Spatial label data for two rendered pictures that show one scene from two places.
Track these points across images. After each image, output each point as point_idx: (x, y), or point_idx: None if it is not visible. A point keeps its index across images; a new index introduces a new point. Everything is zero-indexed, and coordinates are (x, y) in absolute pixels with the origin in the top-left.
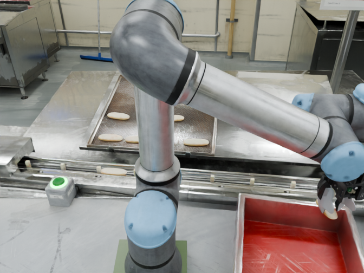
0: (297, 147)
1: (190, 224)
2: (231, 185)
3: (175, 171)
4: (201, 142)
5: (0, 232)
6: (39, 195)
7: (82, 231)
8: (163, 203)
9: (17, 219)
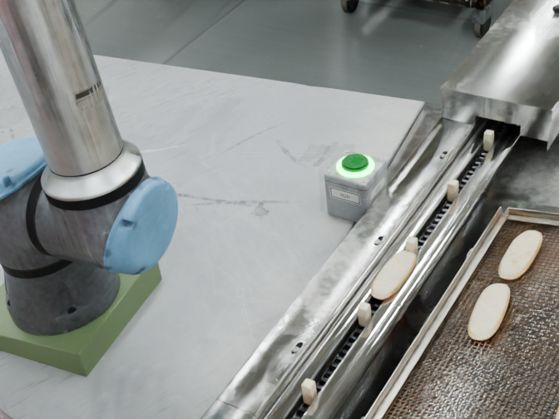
0: None
1: (146, 404)
2: None
3: (46, 186)
4: None
5: (309, 137)
6: (391, 174)
7: (244, 231)
8: (2, 173)
9: (331, 152)
